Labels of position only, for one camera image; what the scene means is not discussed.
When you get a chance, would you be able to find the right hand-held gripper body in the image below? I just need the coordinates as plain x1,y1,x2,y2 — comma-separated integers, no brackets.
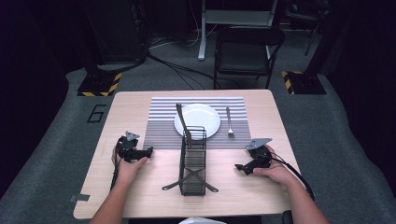
245,137,274,171

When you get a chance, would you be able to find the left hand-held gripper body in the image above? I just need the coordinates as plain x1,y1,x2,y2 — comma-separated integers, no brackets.
116,131,140,164

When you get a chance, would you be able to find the person's left hand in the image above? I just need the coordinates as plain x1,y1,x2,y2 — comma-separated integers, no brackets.
111,147,149,185

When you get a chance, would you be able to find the person's right hand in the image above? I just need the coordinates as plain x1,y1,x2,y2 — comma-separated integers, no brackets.
253,145,294,187

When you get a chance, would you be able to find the grey striped placemat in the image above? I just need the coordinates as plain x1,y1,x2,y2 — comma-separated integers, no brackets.
142,96,252,150

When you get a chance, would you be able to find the metal fork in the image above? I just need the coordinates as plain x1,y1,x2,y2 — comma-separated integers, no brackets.
225,106,235,138

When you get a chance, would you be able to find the metal table knife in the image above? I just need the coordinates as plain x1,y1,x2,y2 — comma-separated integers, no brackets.
176,103,193,147

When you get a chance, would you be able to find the white round plate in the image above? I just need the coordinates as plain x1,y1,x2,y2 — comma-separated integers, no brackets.
173,103,222,141

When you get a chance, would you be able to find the grey tape strip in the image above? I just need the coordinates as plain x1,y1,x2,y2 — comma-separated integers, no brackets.
69,193,92,203

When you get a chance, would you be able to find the black stand base hazard tape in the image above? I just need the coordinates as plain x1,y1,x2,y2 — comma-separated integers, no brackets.
281,70,328,96
77,71,123,98

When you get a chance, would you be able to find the black folding chair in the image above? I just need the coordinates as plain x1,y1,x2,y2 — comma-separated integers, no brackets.
213,25,286,91

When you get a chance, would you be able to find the white metal stand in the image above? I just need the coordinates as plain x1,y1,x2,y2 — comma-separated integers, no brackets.
197,0,278,62

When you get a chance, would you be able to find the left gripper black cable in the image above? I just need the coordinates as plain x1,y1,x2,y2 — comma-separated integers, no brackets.
109,137,123,191

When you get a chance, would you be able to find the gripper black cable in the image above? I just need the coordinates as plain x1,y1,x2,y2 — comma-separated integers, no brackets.
269,152,316,201
109,137,123,191

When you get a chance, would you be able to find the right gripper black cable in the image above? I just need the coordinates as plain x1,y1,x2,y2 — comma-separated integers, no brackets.
269,152,316,201

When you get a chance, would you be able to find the black wire cutlery holder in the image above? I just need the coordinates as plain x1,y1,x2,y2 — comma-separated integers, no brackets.
162,125,219,197

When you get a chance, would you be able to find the black floor cable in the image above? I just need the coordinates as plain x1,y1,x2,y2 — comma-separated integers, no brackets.
145,50,241,91

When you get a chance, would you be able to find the white floor cable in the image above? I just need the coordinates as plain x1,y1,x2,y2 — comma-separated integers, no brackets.
148,23,218,50

